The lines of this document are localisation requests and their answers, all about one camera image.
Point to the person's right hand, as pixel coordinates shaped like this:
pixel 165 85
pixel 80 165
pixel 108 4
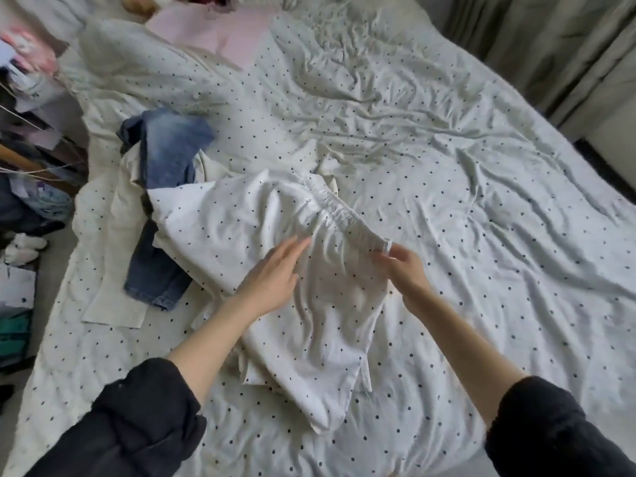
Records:
pixel 407 273

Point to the person's left hand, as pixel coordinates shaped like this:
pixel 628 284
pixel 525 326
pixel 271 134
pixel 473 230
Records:
pixel 270 281

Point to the white polka dot pants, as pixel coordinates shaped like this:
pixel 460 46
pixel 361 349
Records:
pixel 298 352

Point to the cream white jacket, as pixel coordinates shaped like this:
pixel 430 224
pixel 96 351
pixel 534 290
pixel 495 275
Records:
pixel 114 283

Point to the blue denim jeans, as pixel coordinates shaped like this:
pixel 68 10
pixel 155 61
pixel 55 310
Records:
pixel 174 144

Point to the person's right forearm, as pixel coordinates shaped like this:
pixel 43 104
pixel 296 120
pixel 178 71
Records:
pixel 467 357

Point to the white dotted bed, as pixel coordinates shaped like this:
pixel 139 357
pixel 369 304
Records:
pixel 477 193

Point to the blue patterned bag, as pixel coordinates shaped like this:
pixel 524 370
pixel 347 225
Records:
pixel 45 198

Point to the white shoe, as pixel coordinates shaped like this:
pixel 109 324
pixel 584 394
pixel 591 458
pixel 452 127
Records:
pixel 18 256
pixel 30 239

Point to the white cardboard box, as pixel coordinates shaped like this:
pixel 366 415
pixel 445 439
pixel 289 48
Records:
pixel 15 288

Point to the pink pillow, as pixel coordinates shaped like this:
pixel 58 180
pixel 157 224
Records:
pixel 219 30

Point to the teal green box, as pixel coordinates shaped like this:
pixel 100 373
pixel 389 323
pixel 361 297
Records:
pixel 12 335

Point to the pale grey rolled blanket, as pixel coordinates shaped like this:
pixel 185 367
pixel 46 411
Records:
pixel 114 44

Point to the beige plush toy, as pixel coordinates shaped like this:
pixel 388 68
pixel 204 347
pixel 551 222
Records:
pixel 139 5

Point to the small pink plush toy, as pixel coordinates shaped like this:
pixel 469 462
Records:
pixel 28 49

